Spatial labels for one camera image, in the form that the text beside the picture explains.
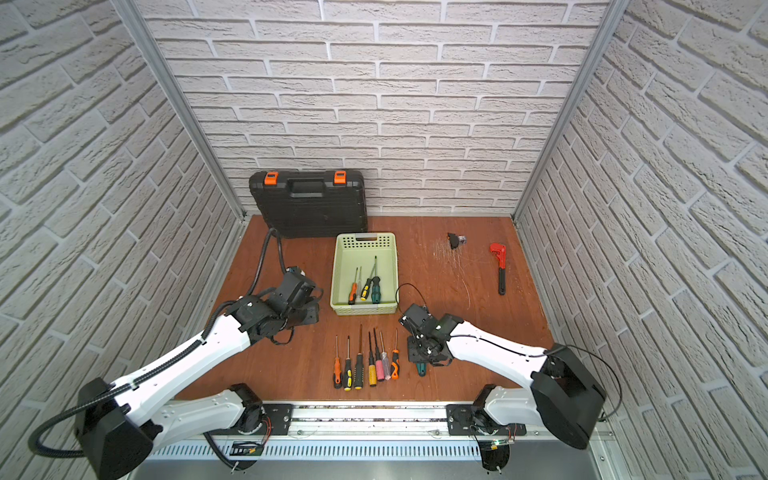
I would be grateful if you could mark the light green plastic bin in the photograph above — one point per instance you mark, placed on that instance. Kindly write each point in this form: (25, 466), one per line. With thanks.
(358, 250)

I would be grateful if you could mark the red pipe wrench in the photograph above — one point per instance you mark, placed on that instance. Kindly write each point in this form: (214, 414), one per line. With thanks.
(499, 251)

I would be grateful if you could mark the small orange handle screwdriver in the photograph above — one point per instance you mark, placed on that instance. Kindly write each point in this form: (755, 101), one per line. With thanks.
(337, 369)

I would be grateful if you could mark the pink handle screwdriver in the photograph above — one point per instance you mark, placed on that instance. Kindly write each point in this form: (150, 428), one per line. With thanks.
(378, 363)

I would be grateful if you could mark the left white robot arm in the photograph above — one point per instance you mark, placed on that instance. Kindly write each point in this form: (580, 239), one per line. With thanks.
(126, 421)

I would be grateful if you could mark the orange black handle screwdriver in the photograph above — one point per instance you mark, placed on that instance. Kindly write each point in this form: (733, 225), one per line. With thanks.
(354, 288)

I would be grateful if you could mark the black yellow handle screwdriver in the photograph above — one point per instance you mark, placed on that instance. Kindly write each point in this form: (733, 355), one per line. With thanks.
(368, 285)

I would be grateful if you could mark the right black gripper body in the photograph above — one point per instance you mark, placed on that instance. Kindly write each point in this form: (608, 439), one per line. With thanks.
(416, 352)

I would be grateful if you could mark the aluminium rail frame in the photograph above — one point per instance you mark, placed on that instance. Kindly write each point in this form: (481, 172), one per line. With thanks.
(393, 433)

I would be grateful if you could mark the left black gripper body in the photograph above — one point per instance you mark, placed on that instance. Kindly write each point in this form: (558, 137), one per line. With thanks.
(303, 310)

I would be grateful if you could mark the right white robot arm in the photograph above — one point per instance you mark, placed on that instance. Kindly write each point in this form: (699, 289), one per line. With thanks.
(554, 388)

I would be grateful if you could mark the black plastic tool case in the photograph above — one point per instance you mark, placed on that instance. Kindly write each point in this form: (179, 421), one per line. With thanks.
(311, 204)

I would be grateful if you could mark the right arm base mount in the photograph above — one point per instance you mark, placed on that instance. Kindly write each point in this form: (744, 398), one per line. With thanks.
(469, 420)

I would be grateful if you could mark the long black handle screwdriver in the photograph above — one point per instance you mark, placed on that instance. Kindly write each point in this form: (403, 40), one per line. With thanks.
(359, 365)

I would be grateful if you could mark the small black metal part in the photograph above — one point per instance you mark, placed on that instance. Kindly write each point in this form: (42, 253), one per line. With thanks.
(455, 240)

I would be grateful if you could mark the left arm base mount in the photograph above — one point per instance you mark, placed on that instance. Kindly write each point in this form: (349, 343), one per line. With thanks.
(257, 420)

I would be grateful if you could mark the clear short screwdriver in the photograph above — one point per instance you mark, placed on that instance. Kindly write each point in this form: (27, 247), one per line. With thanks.
(385, 359)

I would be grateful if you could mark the black yellow small screwdriver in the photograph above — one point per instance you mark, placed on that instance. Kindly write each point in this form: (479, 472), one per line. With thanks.
(347, 376)

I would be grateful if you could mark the orange black stubby screwdriver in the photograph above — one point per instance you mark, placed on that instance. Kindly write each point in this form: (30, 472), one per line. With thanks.
(395, 367)

